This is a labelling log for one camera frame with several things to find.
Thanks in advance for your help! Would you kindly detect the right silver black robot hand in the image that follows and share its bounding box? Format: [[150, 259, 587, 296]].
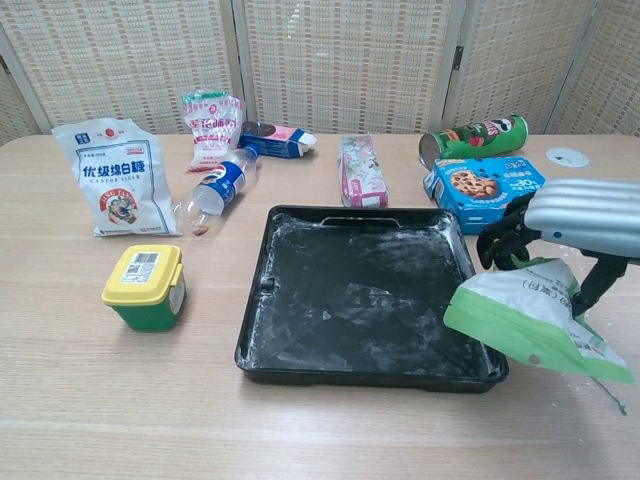
[[474, 178, 640, 317]]

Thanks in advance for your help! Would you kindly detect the green white corn starch bag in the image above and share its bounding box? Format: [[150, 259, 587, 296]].
[[443, 257, 636, 416]]

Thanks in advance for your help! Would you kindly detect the black square baking tray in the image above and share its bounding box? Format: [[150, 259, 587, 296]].
[[233, 203, 510, 395]]

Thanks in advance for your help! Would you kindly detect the pink white flour bag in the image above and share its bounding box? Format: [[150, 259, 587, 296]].
[[180, 89, 247, 175]]

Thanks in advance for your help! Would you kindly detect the white sugar bag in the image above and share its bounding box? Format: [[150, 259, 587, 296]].
[[51, 117, 184, 239]]

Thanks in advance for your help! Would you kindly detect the white round table grommet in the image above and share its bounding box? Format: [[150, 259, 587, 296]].
[[545, 146, 590, 167]]

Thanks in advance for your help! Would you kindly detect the blue cookie box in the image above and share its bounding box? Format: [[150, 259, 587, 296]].
[[423, 156, 548, 236]]

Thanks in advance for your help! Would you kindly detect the green Pringles can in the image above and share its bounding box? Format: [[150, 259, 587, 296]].
[[418, 114, 530, 169]]

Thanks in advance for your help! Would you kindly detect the bamboo folding screen panel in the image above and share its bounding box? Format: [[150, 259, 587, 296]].
[[544, 0, 640, 136], [0, 24, 51, 149], [0, 0, 246, 136], [442, 0, 601, 135], [232, 0, 464, 135]]

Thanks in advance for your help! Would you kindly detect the pink floral carton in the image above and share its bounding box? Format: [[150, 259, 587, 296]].
[[338, 133, 390, 209]]

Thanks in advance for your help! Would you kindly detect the blue pink small carton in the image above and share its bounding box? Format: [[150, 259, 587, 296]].
[[238, 121, 319, 160]]

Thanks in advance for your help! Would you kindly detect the Pepsi plastic bottle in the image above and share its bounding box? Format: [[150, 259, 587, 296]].
[[172, 147, 261, 237]]

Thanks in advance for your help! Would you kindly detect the yellow lid green container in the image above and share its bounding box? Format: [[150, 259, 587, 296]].
[[101, 243, 187, 333]]

